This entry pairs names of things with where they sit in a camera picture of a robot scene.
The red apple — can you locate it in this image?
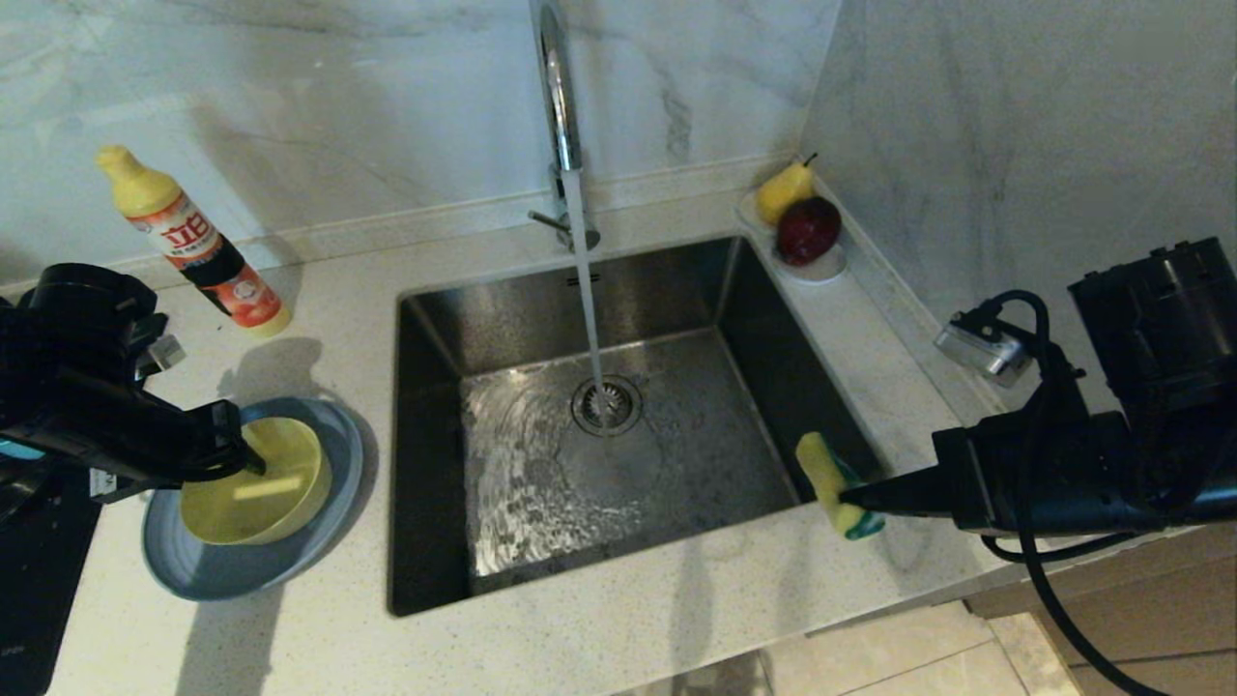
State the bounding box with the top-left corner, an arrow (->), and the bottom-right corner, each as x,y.
774,196 -> 842,268

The wooden cabinet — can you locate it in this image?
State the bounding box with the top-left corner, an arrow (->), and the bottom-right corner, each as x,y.
964,532 -> 1237,696

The black induction cooktop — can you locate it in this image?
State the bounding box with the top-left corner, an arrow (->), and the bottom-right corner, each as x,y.
0,464 -> 102,696

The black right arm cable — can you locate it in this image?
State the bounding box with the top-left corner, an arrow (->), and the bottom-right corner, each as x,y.
976,290 -> 1151,696

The green and yellow sponge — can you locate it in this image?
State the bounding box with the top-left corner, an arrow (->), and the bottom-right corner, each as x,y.
796,432 -> 886,540

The orange dish soap bottle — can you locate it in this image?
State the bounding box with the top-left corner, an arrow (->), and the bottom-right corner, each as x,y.
97,145 -> 293,337

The chrome kitchen faucet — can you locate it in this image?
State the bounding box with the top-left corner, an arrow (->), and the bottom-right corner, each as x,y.
528,0 -> 602,255

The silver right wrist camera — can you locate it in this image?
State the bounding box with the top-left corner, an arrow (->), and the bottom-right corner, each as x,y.
935,309 -> 1030,388

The small white dish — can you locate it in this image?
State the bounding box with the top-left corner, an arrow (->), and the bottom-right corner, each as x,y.
736,191 -> 849,286

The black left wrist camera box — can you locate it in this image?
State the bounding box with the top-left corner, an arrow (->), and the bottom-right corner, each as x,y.
0,263 -> 158,388

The yellow pear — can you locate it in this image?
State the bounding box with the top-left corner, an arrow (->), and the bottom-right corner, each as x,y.
755,153 -> 818,227

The stainless steel sink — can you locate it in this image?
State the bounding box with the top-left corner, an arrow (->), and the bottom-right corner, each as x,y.
387,237 -> 890,618

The yellow bowl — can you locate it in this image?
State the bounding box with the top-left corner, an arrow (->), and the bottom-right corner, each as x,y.
181,417 -> 332,546

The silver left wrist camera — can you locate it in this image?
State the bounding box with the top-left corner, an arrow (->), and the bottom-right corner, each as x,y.
143,333 -> 187,376

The grey-blue plate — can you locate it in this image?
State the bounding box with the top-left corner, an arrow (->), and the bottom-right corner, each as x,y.
142,396 -> 364,601

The metal sink drain strainer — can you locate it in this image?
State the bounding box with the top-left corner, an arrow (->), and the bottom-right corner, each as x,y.
571,376 -> 644,438

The black right wrist motor cylinder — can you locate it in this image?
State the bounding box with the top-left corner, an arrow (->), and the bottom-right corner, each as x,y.
1068,237 -> 1237,426

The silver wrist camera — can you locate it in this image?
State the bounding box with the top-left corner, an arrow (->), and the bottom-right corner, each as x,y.
935,309 -> 1030,388
143,333 -> 187,376

